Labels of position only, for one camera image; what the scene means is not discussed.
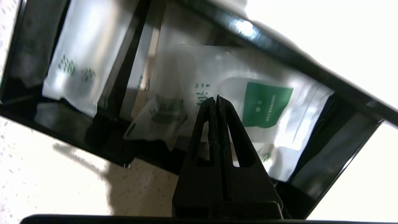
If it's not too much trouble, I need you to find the small clear green-label sachet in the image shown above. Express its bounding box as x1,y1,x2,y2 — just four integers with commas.
177,44,335,156

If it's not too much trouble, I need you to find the black pull-out drawer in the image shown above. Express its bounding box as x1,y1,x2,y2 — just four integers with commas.
0,0,384,220

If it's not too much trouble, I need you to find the flat white green-label packet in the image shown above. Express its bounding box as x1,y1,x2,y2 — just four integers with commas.
232,142,307,183

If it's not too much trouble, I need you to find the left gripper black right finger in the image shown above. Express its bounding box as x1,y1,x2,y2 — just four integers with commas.
216,95,284,219

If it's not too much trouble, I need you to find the wide white wrapped packet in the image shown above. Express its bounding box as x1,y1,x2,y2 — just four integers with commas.
41,0,139,119

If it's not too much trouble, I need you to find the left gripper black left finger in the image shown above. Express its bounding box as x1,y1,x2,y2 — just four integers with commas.
172,96,223,219

